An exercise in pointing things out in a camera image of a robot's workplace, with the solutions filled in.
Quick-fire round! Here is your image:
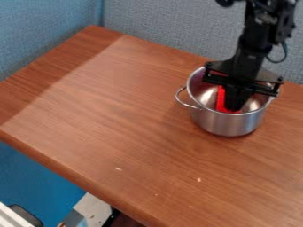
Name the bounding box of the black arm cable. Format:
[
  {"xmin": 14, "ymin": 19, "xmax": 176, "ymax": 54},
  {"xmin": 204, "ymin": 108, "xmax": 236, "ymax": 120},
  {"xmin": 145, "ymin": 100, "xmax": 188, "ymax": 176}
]
[{"xmin": 265, "ymin": 41, "xmax": 288, "ymax": 64}]

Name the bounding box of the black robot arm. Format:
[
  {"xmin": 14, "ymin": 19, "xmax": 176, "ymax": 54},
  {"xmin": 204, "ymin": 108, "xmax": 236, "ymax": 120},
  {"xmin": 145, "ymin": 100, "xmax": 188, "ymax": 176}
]
[{"xmin": 204, "ymin": 0, "xmax": 297, "ymax": 112}]

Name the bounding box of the stainless steel pot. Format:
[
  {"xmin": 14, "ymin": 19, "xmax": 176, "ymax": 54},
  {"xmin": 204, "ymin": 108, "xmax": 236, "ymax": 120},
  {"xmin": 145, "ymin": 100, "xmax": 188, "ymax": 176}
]
[{"xmin": 173, "ymin": 67, "xmax": 275, "ymax": 137}]

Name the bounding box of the red star-shaped block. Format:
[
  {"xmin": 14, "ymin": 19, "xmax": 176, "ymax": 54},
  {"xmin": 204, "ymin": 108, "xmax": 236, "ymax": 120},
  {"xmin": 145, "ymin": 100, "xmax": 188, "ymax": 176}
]
[{"xmin": 215, "ymin": 86, "xmax": 240, "ymax": 114}]

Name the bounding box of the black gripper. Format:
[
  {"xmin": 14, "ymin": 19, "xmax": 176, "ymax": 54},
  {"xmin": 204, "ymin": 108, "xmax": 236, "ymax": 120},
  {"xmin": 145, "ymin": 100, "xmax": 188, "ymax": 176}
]
[{"xmin": 204, "ymin": 47, "xmax": 284, "ymax": 111}]

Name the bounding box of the white grey box under table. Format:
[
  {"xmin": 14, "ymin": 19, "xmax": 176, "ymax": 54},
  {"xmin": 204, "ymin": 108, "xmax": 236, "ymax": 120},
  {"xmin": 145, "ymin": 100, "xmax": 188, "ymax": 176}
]
[{"xmin": 57, "ymin": 193, "xmax": 112, "ymax": 227}]

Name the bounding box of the black white device corner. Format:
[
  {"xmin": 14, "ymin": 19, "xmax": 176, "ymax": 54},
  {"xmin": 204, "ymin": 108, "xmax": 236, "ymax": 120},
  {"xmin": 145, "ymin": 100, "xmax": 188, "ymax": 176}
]
[{"xmin": 0, "ymin": 202, "xmax": 44, "ymax": 227}]

